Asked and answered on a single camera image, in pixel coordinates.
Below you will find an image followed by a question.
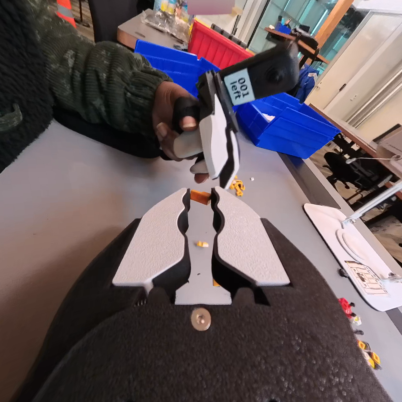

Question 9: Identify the person's left hand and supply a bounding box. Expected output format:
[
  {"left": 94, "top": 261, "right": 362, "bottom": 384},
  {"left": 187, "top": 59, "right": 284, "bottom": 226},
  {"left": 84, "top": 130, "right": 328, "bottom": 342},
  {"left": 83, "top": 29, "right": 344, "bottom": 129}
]
[{"left": 152, "top": 82, "right": 210, "bottom": 184}]

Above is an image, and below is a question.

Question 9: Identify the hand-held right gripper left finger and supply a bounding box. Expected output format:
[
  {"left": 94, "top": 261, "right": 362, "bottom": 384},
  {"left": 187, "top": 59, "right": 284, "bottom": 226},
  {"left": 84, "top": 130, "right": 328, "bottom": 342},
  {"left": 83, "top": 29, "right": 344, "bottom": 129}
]
[{"left": 112, "top": 188, "right": 191, "bottom": 303}]

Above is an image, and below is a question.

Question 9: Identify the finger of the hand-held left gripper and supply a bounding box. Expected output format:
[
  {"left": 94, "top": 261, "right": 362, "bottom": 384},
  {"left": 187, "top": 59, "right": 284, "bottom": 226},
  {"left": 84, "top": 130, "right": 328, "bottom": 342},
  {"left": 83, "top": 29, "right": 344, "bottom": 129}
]
[
  {"left": 218, "top": 127, "right": 241, "bottom": 189},
  {"left": 198, "top": 94, "right": 234, "bottom": 180}
]

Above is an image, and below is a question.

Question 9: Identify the person's left forearm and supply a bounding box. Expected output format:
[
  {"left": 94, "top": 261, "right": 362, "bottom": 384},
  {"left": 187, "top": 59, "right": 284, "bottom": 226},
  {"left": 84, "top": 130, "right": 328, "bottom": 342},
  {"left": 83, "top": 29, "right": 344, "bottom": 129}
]
[{"left": 31, "top": 0, "right": 173, "bottom": 139}]

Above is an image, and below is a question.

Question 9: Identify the blue plastic bin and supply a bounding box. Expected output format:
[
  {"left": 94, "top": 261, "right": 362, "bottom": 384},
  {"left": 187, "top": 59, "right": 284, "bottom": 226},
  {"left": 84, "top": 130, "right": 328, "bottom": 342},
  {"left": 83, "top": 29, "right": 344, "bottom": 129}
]
[
  {"left": 236, "top": 93, "right": 341, "bottom": 159},
  {"left": 134, "top": 39, "right": 220, "bottom": 98}
]

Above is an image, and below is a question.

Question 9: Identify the blue jacket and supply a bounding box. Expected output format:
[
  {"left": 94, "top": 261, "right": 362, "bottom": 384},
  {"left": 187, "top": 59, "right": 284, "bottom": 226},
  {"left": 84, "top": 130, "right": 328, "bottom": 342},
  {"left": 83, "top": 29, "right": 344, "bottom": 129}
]
[{"left": 295, "top": 64, "right": 319, "bottom": 102}]

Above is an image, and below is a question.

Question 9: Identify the red plastic bin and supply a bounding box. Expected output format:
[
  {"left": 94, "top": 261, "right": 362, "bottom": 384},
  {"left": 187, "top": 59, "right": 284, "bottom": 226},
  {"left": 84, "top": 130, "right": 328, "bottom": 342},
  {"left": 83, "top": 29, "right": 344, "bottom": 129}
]
[{"left": 188, "top": 19, "right": 255, "bottom": 70}]

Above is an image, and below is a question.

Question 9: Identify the pile of yellow lego bricks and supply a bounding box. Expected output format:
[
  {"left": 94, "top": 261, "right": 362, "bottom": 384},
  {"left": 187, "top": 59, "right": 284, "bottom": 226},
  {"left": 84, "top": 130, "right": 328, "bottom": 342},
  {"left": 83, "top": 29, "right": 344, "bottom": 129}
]
[{"left": 229, "top": 176, "right": 245, "bottom": 197}]

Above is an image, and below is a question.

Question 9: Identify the black high-back chair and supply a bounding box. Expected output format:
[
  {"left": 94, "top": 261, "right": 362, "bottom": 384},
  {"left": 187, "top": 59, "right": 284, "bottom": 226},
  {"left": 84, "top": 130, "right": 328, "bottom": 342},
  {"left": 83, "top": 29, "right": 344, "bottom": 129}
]
[{"left": 88, "top": 0, "right": 154, "bottom": 43}]

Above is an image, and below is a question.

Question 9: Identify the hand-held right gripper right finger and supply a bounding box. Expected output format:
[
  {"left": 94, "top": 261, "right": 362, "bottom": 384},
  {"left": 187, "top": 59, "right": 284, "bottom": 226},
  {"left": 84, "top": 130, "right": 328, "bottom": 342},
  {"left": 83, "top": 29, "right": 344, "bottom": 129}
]
[{"left": 211, "top": 186, "right": 291, "bottom": 299}]

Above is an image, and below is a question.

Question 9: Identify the grey side table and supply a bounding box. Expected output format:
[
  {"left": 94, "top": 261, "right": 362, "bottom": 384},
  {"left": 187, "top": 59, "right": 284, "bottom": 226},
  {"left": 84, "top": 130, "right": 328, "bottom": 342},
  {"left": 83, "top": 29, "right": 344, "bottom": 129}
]
[{"left": 117, "top": 9, "right": 189, "bottom": 51}]

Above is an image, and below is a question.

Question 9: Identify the yellow lego plate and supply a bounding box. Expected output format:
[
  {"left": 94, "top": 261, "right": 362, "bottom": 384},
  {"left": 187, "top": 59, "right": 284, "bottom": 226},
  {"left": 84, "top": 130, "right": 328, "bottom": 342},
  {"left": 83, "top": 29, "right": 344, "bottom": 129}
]
[{"left": 190, "top": 189, "right": 211, "bottom": 205}]

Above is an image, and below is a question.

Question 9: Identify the clear plastic bag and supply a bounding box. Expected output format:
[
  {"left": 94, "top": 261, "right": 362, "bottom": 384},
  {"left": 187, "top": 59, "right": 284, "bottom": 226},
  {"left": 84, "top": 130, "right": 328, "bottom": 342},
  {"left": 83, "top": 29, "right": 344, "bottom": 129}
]
[{"left": 141, "top": 9, "right": 189, "bottom": 43}]

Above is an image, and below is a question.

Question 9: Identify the pile of small lego pieces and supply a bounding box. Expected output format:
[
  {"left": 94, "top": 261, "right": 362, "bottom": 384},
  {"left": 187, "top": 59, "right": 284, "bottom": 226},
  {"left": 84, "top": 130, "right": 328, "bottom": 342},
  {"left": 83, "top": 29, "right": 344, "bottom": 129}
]
[{"left": 353, "top": 328, "right": 382, "bottom": 369}]

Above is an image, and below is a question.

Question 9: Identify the sticker sheet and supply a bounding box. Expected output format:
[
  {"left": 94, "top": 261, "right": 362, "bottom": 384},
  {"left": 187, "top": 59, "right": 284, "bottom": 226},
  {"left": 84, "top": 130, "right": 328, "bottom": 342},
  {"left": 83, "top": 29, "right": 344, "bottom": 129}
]
[{"left": 344, "top": 260, "right": 388, "bottom": 296}]

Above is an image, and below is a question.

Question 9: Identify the black office chair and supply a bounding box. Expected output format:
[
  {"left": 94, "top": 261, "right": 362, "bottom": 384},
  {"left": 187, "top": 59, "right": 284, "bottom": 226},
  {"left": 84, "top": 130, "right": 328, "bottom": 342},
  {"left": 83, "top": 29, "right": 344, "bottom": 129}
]
[{"left": 323, "top": 151, "right": 393, "bottom": 201}]

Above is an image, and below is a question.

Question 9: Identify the wooden pillar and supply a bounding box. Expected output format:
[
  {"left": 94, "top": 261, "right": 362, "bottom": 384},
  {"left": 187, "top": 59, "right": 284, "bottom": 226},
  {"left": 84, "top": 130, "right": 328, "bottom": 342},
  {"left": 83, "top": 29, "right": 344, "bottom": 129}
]
[{"left": 314, "top": 0, "right": 355, "bottom": 48}]

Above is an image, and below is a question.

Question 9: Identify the red lego minifigure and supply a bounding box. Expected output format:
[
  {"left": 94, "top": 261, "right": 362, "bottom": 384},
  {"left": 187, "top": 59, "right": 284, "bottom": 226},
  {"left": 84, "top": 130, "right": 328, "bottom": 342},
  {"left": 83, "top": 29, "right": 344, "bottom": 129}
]
[{"left": 338, "top": 298, "right": 362, "bottom": 325}]

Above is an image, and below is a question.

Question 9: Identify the brown wooden desk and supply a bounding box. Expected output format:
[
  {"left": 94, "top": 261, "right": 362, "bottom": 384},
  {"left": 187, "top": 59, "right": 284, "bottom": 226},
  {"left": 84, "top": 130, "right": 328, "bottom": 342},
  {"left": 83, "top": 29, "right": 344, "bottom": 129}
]
[{"left": 309, "top": 104, "right": 402, "bottom": 198}]

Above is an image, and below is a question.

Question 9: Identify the orange traffic cone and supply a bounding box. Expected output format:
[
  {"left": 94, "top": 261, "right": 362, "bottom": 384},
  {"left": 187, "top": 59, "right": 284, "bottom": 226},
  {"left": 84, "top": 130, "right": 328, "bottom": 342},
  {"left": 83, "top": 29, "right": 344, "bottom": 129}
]
[{"left": 56, "top": 0, "right": 77, "bottom": 29}]

